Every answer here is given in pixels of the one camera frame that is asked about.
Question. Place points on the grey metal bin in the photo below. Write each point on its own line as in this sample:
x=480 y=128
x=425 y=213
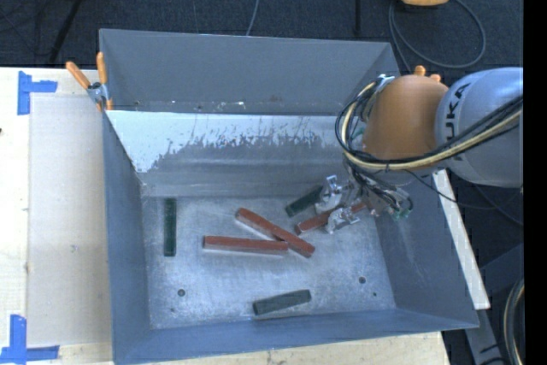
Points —
x=239 y=282

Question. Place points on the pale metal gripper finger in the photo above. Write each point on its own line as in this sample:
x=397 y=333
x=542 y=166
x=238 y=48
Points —
x=342 y=219
x=331 y=186

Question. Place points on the dark green flat block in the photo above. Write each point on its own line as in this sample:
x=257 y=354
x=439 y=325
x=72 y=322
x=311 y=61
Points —
x=282 y=302
x=302 y=203
x=170 y=226

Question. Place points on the red-brown flat block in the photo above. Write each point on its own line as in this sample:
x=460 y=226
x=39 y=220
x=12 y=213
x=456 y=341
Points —
x=275 y=231
x=245 y=244
x=312 y=223

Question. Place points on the pale wood board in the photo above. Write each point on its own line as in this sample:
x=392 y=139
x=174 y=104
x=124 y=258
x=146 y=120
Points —
x=64 y=218

